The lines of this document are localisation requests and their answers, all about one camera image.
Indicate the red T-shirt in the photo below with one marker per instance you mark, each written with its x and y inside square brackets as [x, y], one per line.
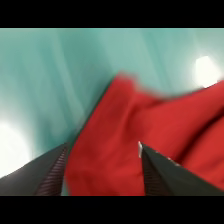
[126, 133]

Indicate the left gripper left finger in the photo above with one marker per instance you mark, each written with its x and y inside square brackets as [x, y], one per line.
[36, 178]

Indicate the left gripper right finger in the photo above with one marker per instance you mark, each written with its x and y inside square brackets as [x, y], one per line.
[166, 176]

